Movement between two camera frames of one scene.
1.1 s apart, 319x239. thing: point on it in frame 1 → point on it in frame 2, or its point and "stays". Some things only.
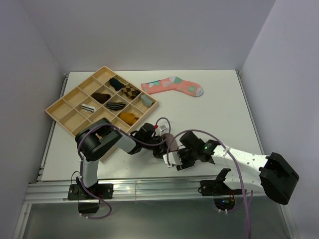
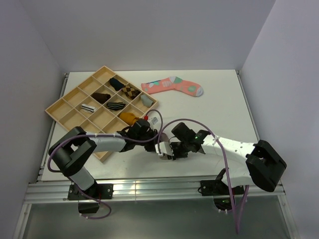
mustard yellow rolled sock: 128,117 stays
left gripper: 162,150 → 151,148
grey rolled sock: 146,100 stays
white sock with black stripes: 87,108 stays
